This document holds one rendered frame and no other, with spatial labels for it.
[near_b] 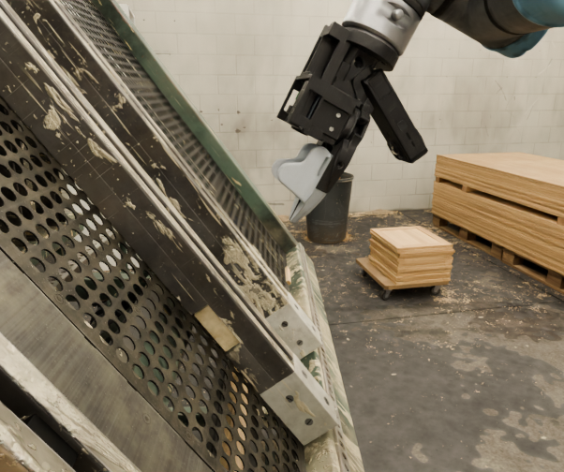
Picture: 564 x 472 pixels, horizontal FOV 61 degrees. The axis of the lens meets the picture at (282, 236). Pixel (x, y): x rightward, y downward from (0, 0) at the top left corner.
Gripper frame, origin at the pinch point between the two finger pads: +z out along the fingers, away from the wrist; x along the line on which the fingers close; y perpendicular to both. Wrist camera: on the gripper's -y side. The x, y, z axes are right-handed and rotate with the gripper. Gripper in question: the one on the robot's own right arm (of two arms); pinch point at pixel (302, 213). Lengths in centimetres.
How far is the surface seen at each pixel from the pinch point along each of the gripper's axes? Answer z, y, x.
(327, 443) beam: 33.1, -25.1, -8.8
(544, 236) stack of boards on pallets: -35, -272, -251
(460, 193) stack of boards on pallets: -44, -266, -368
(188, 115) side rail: -1, 11, -115
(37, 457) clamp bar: 15.5, 17.3, 28.7
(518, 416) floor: 55, -179, -110
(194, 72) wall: -31, 8, -488
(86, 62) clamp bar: -3, 34, -44
